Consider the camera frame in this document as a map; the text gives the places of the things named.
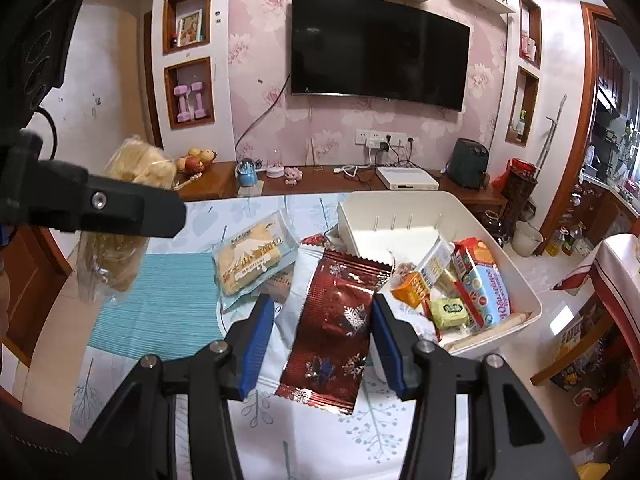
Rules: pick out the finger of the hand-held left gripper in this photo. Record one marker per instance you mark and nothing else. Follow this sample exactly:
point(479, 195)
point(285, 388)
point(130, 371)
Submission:
point(130, 210)

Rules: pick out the tall red and black vase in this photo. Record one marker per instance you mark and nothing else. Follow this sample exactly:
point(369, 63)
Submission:
point(517, 190)

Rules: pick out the long beige snack packet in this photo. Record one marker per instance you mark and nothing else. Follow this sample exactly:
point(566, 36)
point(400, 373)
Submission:
point(490, 332)

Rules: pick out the dark red snowflake packet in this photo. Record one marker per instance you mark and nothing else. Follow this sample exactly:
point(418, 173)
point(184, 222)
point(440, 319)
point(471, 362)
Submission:
point(330, 330)

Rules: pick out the pink and white music box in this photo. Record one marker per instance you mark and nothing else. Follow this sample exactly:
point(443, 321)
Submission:
point(274, 170)

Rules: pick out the clear tray snack packet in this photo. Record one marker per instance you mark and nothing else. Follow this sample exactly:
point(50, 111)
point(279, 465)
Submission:
point(436, 262)

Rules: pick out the red and blue biscuit packet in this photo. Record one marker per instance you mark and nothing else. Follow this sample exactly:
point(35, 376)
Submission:
point(482, 285)

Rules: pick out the orange snack packet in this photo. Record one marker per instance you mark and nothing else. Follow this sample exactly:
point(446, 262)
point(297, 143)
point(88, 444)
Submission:
point(410, 291)

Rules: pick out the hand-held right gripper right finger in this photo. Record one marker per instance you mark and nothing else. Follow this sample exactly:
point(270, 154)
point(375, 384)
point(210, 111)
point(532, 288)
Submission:
point(387, 345)

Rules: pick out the red and white chair cover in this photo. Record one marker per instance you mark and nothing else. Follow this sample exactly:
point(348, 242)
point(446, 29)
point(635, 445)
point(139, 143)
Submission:
point(615, 270)

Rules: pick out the small red candy packet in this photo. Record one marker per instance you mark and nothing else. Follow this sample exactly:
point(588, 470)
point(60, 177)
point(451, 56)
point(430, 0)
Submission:
point(315, 240)

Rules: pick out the white set-top box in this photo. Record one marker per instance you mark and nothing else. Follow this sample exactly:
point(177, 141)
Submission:
point(407, 179)

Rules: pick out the black curved television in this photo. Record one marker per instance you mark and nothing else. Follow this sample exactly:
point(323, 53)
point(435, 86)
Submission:
point(375, 45)

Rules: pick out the teal striped placemat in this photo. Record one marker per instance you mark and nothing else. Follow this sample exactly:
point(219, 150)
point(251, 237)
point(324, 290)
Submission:
point(160, 300)

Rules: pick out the blue snow globe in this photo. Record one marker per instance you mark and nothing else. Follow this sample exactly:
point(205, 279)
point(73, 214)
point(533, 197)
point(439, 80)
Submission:
point(247, 175)

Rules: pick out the clear bag of bread pieces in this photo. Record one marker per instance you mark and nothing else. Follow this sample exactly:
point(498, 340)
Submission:
point(112, 265)

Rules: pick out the white bucket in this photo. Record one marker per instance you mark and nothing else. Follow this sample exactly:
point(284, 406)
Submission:
point(526, 239)

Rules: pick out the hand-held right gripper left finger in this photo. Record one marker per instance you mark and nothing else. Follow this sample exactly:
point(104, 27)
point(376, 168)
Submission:
point(257, 345)

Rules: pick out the light blue bread packet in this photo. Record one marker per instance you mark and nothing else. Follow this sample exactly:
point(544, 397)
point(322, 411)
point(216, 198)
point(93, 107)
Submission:
point(255, 255)

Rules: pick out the white plastic bin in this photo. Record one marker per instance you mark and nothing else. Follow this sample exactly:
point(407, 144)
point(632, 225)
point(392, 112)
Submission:
point(400, 235)

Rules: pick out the yellow green snack packet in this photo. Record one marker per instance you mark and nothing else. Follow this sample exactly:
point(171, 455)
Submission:
point(450, 312)

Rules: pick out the bowl of fruit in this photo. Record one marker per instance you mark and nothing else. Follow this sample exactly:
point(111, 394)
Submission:
point(195, 162)

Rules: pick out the dark green air fryer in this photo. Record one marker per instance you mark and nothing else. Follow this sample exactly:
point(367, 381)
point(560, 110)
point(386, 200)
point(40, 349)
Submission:
point(467, 162)

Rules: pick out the black ceramic jar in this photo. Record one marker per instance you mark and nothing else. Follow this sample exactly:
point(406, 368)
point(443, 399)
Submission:
point(495, 227)

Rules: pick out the wooden television cabinet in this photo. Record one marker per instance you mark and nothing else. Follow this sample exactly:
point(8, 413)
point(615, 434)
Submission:
point(320, 185)

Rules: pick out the framed photo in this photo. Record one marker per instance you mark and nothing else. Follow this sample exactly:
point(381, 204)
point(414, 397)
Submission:
point(189, 27)

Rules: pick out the white wall socket strip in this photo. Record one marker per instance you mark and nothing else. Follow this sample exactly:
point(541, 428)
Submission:
point(385, 137)

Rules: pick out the pink dumbbell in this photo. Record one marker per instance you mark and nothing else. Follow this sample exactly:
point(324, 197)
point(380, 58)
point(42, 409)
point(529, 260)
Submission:
point(199, 97)
point(183, 102)

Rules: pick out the small pink toy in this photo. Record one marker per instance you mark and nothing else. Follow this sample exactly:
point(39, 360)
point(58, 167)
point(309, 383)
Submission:
point(293, 175)

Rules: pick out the floral tablecloth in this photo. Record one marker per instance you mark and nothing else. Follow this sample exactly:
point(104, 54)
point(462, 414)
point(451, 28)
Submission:
point(310, 435)

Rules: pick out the group of bottles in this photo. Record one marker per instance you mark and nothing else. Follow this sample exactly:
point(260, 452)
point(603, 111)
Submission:
point(567, 242)

